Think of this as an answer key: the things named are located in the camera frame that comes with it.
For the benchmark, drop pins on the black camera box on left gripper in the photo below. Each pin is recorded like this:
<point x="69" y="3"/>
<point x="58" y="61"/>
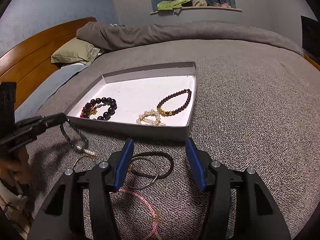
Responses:
<point x="8" y="99"/>

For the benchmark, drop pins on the black monitor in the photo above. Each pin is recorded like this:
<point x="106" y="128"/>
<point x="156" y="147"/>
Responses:
<point x="310" y="36"/>

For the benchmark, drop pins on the grey bed cover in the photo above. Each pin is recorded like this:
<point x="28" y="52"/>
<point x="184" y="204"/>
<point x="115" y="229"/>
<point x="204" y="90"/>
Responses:
<point x="256" y="106"/>

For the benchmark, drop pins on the wooden tv stand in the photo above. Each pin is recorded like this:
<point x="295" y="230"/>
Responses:
<point x="311" y="61"/>

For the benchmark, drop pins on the left patterned sleeve forearm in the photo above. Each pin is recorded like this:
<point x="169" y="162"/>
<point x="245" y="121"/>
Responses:
<point x="15" y="208"/>

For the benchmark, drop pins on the olive green pillow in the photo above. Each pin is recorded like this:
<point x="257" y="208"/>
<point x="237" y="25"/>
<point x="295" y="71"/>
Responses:
<point x="76" y="51"/>

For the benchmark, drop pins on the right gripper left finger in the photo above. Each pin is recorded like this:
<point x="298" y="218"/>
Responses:
<point x="118" y="166"/>

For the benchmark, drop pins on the wooden headboard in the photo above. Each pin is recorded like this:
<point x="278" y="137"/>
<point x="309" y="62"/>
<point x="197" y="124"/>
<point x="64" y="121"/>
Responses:
<point x="28" y="63"/>

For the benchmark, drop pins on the wooden window sill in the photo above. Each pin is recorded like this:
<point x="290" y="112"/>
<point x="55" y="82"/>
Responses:
<point x="177" y="11"/>

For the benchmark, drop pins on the beige cloth on sill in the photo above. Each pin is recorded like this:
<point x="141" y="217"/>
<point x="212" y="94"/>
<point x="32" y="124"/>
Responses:
<point x="199" y="3"/>

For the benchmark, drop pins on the green cloth on sill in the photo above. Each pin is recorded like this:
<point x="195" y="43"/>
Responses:
<point x="173" y="5"/>

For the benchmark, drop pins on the person's left hand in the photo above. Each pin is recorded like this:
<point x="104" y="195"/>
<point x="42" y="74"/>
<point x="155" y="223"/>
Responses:
<point x="16" y="171"/>

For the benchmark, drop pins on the grey shallow cardboard tray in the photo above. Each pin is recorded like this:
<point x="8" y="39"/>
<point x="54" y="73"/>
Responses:
<point x="154" y="102"/>

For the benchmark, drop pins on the blue bed sheet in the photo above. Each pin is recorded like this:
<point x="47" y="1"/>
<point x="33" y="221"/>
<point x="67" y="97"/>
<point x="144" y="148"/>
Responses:
<point x="46" y="89"/>

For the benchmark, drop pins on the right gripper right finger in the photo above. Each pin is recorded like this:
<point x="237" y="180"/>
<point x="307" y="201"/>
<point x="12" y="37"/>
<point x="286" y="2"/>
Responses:
<point x="199" y="162"/>

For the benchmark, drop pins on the grey rolled blanket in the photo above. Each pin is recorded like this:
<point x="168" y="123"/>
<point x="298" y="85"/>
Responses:
<point x="117" y="37"/>

